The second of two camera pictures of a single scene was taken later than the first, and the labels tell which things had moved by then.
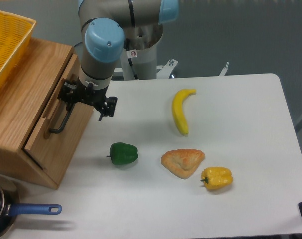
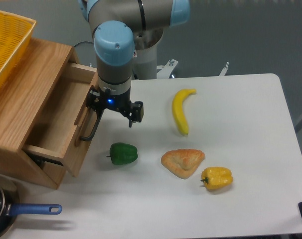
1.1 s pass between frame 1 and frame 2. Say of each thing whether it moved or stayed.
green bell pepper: stayed
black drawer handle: moved
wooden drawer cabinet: stayed
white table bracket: stayed
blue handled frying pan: stayed
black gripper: moved
